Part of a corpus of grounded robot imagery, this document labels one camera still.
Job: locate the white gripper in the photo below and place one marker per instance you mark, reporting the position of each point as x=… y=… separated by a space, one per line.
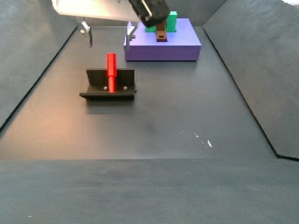
x=105 y=9

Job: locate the red peg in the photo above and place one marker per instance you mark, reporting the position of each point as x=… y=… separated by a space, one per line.
x=110 y=72

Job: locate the purple board base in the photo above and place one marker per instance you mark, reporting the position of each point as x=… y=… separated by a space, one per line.
x=181 y=46

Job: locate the green block right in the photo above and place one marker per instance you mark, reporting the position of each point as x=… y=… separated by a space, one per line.
x=149 y=29

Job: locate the green block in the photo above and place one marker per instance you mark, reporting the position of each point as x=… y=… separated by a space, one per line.
x=170 y=22
x=149 y=29

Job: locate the brown L-shaped block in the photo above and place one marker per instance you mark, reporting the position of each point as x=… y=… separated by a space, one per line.
x=160 y=32

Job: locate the green block left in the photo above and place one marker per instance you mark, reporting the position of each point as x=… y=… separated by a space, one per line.
x=170 y=22

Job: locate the black angled peg stand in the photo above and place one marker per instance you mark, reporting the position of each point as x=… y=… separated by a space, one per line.
x=97 y=86

